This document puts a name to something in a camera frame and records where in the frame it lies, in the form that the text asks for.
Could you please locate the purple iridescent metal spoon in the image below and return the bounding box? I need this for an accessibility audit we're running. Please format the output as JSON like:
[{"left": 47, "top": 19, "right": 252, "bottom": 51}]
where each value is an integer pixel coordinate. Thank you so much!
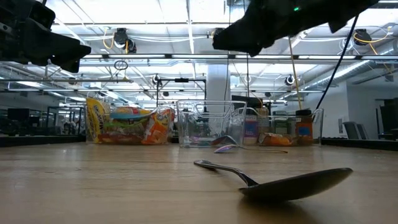
[{"left": 213, "top": 144, "right": 289, "bottom": 154}]

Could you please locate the orange snack packet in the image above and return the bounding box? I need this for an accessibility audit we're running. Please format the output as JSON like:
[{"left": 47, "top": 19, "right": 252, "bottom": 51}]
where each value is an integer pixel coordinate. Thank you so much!
[{"left": 259, "top": 133, "right": 294, "bottom": 147}]

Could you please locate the yellow ramen noodle pack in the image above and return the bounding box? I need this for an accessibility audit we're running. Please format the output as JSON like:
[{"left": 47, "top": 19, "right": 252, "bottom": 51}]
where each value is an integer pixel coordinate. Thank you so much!
[{"left": 86, "top": 98, "right": 108, "bottom": 144}]

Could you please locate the green-edged chili shrimp ramen pack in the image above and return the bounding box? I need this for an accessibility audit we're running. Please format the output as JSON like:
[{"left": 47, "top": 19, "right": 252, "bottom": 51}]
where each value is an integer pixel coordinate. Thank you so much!
[{"left": 104, "top": 119, "right": 147, "bottom": 136}]

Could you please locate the black hanging coiled cable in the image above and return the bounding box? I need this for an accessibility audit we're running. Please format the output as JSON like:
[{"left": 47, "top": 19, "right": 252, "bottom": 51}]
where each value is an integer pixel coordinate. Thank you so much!
[{"left": 245, "top": 54, "right": 251, "bottom": 99}]

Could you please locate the white-lid clear spice bottle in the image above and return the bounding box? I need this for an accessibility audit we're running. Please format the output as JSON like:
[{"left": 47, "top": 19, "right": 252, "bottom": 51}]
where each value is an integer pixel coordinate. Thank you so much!
[{"left": 287, "top": 115, "right": 296, "bottom": 138}]

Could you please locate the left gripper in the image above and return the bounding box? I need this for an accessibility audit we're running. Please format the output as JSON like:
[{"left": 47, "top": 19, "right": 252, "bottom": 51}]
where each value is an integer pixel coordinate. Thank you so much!
[{"left": 0, "top": 0, "right": 92, "bottom": 74}]

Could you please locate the white pillar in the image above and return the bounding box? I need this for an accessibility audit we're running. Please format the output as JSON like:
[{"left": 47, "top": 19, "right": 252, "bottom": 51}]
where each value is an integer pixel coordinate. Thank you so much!
[{"left": 206, "top": 63, "right": 231, "bottom": 102}]

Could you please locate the grey office chair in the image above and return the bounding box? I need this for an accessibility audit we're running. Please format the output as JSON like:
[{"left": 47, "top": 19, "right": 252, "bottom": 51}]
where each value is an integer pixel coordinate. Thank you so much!
[{"left": 343, "top": 121, "right": 369, "bottom": 140}]

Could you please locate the yellow hanging cable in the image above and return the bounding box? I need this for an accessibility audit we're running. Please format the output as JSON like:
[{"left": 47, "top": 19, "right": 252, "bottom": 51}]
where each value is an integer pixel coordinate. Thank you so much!
[{"left": 287, "top": 35, "right": 303, "bottom": 110}]

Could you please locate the dark-lid purple-label jar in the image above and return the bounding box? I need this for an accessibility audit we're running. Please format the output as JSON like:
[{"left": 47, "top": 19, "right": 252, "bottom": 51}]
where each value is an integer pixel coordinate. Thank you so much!
[{"left": 244, "top": 114, "right": 259, "bottom": 145}]

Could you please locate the long clear plastic bin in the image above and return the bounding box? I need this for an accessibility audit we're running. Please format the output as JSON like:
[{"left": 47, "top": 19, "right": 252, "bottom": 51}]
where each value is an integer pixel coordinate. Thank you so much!
[{"left": 176, "top": 100, "right": 248, "bottom": 148}]

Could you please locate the black-lid orange spice bottle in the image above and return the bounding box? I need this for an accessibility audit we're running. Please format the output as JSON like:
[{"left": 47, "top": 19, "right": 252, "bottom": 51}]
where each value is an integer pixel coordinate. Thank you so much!
[{"left": 295, "top": 108, "right": 313, "bottom": 146}]

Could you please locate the silver ventilation duct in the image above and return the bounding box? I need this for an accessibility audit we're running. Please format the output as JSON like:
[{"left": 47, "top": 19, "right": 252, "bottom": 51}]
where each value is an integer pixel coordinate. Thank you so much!
[{"left": 306, "top": 46, "right": 398, "bottom": 91}]

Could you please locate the tan-lid furikake seasoning jar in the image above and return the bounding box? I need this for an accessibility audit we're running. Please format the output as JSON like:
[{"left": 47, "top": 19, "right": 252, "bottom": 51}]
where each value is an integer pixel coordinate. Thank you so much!
[{"left": 257, "top": 107, "right": 271, "bottom": 135}]

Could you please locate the green spice jar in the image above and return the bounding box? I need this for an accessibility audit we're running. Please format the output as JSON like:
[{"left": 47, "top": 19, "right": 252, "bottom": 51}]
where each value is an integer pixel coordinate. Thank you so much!
[{"left": 272, "top": 111, "right": 289, "bottom": 136}]

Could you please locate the black aluminium table frame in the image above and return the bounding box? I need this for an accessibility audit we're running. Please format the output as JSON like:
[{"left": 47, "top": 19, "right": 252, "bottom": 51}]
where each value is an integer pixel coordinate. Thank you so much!
[{"left": 0, "top": 134, "right": 398, "bottom": 152}]

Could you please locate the black metal spoon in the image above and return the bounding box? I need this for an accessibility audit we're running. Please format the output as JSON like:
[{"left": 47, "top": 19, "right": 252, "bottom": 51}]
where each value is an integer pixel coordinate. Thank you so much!
[{"left": 193, "top": 159, "right": 354, "bottom": 202}]

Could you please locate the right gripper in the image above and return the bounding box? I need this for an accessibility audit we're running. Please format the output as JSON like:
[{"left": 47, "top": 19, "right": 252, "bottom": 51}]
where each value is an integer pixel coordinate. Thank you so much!
[{"left": 212, "top": 0, "right": 312, "bottom": 57}]

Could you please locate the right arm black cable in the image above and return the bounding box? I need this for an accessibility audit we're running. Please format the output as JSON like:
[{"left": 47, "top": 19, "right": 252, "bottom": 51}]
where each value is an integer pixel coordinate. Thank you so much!
[{"left": 315, "top": 15, "right": 360, "bottom": 110}]

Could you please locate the blue less-sodium ramen pack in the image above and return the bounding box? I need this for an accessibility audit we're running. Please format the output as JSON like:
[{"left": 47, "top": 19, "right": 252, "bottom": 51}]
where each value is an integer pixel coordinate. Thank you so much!
[{"left": 109, "top": 107, "right": 152, "bottom": 121}]

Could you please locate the black monitor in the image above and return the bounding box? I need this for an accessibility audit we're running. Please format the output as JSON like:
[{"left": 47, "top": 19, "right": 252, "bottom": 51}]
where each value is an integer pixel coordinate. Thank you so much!
[{"left": 7, "top": 108, "right": 30, "bottom": 121}]

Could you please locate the black gantry stand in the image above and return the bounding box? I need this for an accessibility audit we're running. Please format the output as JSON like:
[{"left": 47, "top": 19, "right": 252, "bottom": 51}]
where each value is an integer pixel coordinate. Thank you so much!
[{"left": 157, "top": 77, "right": 208, "bottom": 108}]

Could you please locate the long ceiling light bar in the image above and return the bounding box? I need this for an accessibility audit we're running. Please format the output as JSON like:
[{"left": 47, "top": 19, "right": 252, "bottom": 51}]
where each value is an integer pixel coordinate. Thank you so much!
[{"left": 0, "top": 53, "right": 398, "bottom": 60}]

